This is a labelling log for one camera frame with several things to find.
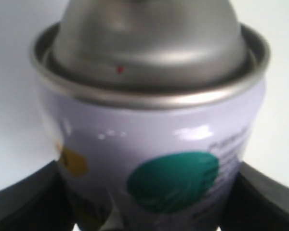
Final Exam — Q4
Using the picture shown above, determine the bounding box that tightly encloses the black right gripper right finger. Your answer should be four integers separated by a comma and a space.
220, 163, 289, 231

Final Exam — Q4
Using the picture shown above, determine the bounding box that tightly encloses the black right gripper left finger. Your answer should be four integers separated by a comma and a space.
0, 162, 76, 231

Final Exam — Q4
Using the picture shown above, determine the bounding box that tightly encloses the white polka-dot spray can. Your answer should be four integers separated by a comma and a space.
30, 0, 270, 231

